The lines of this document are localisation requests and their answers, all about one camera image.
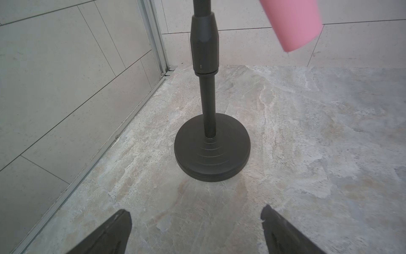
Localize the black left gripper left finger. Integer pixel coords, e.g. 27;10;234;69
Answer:
69;209;132;254

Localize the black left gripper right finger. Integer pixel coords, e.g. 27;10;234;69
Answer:
261;204;325;254

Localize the pink toy microphone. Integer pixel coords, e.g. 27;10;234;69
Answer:
260;0;322;52

